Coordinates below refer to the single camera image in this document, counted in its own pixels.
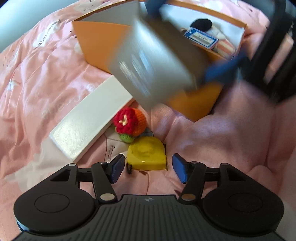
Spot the orange plush keychain with tag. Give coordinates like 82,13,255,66
181,27,219,50

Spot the yellow tape measure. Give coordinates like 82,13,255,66
126,137,167,171

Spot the white black plush toy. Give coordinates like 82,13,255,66
189,18,236,58

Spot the red orange crochet fruit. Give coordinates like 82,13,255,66
112,108,147,144

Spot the orange white cardboard box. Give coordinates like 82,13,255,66
73,1,246,121

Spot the pink patterned duvet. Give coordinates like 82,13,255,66
1,1,295,240

